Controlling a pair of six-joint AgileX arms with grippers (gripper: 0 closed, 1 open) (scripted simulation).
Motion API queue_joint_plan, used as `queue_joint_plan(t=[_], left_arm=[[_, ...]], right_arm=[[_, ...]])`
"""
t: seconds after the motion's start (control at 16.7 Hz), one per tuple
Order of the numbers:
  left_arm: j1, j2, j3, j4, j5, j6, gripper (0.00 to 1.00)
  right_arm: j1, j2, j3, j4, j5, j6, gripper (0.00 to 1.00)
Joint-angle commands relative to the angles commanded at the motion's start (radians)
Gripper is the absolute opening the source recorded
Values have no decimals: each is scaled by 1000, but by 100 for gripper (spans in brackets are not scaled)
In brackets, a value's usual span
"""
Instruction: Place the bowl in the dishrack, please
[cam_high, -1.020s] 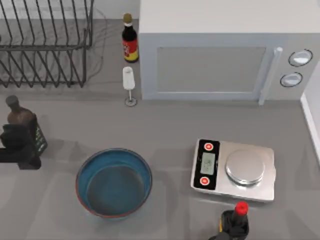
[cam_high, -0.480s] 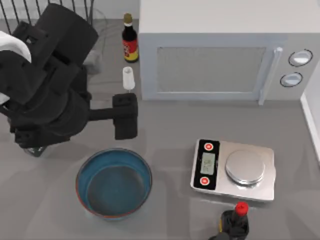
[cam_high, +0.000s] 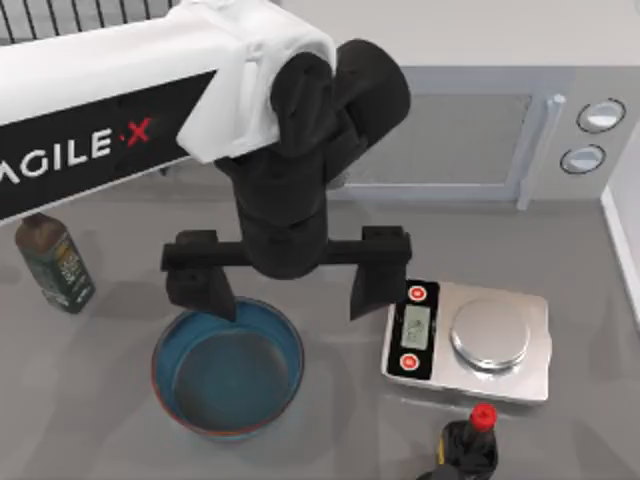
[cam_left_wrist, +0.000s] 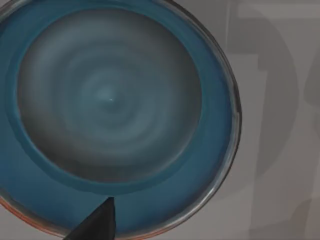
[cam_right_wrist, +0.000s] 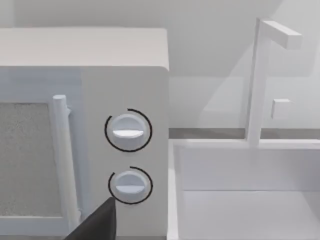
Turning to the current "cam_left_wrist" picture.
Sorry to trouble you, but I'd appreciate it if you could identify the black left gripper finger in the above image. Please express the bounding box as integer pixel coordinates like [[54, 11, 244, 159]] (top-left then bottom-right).
[[62, 196, 117, 240]]

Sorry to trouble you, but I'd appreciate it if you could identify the blue and grey plate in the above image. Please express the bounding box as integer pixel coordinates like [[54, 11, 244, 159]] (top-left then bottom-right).
[[0, 0, 243, 240]]

